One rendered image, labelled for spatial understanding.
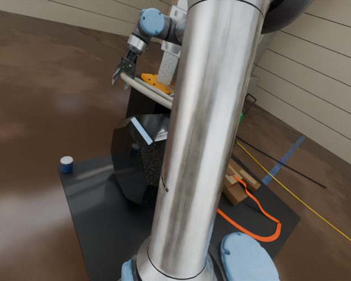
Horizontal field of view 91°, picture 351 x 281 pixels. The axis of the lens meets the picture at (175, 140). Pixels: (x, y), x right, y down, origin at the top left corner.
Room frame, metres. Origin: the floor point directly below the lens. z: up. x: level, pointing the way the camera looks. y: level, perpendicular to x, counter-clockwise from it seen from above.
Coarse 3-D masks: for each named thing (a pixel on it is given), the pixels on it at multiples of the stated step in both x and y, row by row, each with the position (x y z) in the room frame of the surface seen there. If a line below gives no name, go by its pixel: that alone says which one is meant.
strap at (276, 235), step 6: (240, 180) 1.65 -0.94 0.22; (246, 192) 1.59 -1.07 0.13; (252, 198) 1.55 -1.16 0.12; (258, 204) 1.51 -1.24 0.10; (270, 216) 1.49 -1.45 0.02; (234, 222) 1.19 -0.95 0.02; (240, 228) 1.15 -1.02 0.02; (252, 234) 1.14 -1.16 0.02; (276, 234) 1.27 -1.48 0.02; (264, 240) 1.13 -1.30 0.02; (270, 240) 1.16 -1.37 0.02
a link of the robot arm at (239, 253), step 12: (228, 240) 0.23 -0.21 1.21; (240, 240) 0.24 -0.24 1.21; (252, 240) 0.25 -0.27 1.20; (216, 252) 0.21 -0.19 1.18; (228, 252) 0.20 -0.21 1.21; (240, 252) 0.21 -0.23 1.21; (252, 252) 0.23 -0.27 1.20; (264, 252) 0.24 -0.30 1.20; (216, 264) 0.18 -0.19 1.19; (228, 264) 0.17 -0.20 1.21; (240, 264) 0.19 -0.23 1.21; (252, 264) 0.20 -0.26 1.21; (264, 264) 0.21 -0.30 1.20; (216, 276) 0.15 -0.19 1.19; (228, 276) 0.16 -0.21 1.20; (240, 276) 0.16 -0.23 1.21; (252, 276) 0.17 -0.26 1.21; (264, 276) 0.19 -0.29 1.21; (276, 276) 0.20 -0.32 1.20
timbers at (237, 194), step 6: (234, 162) 2.12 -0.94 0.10; (234, 168) 1.98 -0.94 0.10; (240, 168) 2.04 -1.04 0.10; (240, 174) 1.92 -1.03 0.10; (246, 180) 1.85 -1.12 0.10; (234, 186) 1.62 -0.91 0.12; (240, 186) 1.66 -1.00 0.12; (246, 186) 1.82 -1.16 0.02; (252, 186) 1.79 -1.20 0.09; (258, 186) 1.83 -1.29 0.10; (228, 192) 1.50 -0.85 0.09; (234, 192) 1.51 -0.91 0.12; (240, 192) 1.56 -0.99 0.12; (252, 192) 1.76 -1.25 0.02; (228, 198) 1.47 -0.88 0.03; (234, 198) 1.44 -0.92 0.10; (240, 198) 1.46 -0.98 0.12; (234, 204) 1.41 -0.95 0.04
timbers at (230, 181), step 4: (228, 164) 1.85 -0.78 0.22; (232, 168) 1.81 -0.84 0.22; (236, 172) 1.77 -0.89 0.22; (228, 176) 1.63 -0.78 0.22; (232, 176) 1.66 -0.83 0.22; (236, 176) 1.69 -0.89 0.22; (240, 176) 1.73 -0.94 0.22; (228, 180) 1.57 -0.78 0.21; (232, 180) 1.59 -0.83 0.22; (236, 180) 1.62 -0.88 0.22; (224, 184) 1.57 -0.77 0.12; (228, 184) 1.55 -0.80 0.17; (232, 184) 1.53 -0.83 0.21; (228, 188) 1.53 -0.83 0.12
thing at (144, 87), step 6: (126, 78) 0.73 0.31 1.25; (132, 84) 0.70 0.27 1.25; (138, 84) 0.69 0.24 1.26; (144, 84) 1.04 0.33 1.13; (138, 90) 0.68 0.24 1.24; (144, 90) 0.68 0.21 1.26; (150, 90) 0.69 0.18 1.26; (156, 90) 1.08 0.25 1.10; (150, 96) 0.67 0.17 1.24; (156, 96) 0.67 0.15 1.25; (162, 96) 1.10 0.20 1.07; (168, 96) 1.10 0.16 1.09; (162, 102) 0.67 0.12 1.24; (168, 102) 0.68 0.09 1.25; (168, 108) 0.68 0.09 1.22
